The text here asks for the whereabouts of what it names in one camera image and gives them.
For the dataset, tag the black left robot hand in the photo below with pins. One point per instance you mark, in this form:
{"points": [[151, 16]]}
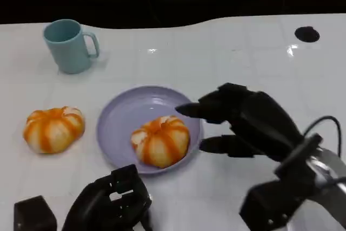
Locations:
{"points": [[97, 206]]}

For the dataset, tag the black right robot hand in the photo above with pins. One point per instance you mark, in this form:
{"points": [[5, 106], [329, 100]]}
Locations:
{"points": [[254, 122]]}

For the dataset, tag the orange and white bread roll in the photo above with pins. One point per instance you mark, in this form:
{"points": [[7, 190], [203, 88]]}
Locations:
{"points": [[160, 141], [52, 129]]}

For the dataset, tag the lilac plate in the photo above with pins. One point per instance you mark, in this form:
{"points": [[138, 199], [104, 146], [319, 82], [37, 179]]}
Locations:
{"points": [[124, 122]]}

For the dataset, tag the black round table grommet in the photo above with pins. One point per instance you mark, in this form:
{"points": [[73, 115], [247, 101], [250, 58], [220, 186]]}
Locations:
{"points": [[306, 34]]}

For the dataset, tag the pale green mug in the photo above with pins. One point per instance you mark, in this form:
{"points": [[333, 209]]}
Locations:
{"points": [[70, 49]]}

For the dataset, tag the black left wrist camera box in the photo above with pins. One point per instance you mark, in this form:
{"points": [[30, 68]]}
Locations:
{"points": [[35, 214]]}

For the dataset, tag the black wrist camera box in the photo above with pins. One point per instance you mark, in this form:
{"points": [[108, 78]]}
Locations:
{"points": [[270, 206], [35, 214]]}

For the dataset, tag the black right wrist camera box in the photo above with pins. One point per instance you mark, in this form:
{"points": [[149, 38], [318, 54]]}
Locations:
{"points": [[270, 206]]}

